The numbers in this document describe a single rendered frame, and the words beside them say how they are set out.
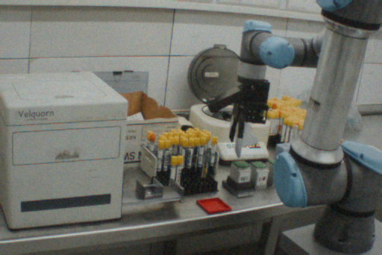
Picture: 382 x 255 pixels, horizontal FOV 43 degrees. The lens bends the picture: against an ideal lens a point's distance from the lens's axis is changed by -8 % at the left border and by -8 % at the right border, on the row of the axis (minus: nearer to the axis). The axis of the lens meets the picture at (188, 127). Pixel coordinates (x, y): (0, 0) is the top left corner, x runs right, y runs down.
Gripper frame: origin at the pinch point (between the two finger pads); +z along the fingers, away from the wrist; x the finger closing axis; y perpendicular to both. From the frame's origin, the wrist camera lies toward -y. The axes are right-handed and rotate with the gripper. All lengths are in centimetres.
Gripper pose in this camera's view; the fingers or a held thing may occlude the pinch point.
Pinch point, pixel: (233, 148)
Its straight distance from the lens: 142.8
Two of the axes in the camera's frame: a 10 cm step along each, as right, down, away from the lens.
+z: -1.1, 9.4, 3.2
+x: -0.7, -3.3, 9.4
